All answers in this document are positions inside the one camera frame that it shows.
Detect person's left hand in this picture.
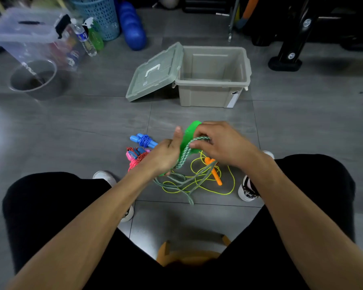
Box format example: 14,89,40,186
141,126,184,178

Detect person's right hand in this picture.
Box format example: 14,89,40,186
189,121,263,172

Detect blue-handled jump rope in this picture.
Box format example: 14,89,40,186
129,133,159,149

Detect hot pink skipping rope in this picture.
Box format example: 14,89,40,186
125,147,150,172

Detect orange-handled yellow jump rope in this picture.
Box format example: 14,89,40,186
162,151,236,196

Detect green-handled braided jump rope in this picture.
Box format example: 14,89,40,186
152,120,219,206

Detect grey plastic storage box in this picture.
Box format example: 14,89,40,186
174,46,252,108

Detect person's right forearm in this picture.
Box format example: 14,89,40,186
245,152,363,290

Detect person's left forearm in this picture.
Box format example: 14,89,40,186
6,166,158,290

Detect grey-green box lid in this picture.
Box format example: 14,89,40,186
125,42,184,102

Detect person's right leg black trousers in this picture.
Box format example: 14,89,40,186
217,153,357,290

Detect person's leg black trousers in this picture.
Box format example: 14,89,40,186
217,153,357,290
2,172,161,290

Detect person's left leg black trousers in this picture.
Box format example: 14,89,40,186
2,172,161,290

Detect white right shoe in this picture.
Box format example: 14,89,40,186
238,150,275,202

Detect white shoe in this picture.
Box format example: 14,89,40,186
238,150,275,202
92,170,135,223

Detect white left shoe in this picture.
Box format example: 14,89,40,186
92,170,135,223

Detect wooden stool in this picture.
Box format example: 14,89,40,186
156,234,232,267

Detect black dumbbell rack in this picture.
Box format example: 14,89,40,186
251,0,363,72

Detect grey metal bowl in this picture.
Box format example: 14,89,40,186
7,59,70,101

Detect clear water bottle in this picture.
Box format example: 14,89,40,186
70,18,98,57

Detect green spray bottle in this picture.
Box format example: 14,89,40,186
82,17,104,52

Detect orange and green foam stick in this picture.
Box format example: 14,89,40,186
235,0,261,30

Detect light blue mesh basket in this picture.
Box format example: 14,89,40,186
69,0,121,42

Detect clear plastic lidded bin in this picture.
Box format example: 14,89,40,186
0,7,84,71

